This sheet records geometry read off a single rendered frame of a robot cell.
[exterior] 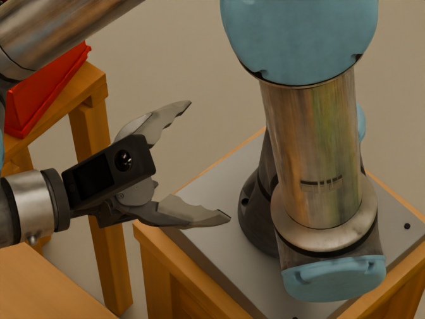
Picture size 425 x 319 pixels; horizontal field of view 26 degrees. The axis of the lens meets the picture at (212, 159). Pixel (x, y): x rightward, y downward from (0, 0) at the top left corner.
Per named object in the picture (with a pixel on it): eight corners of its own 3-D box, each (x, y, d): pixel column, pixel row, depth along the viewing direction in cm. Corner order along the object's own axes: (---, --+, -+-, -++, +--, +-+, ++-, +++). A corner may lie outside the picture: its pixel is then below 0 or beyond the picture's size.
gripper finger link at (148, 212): (191, 202, 107) (123, 175, 105) (197, 198, 106) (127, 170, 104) (181, 239, 105) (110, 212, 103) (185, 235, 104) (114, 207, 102)
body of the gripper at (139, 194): (126, 160, 112) (31, 182, 108) (146, 137, 105) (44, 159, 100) (145, 219, 111) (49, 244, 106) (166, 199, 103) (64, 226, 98)
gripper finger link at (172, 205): (217, 227, 112) (147, 200, 110) (234, 214, 107) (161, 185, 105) (210, 250, 111) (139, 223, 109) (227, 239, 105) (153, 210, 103)
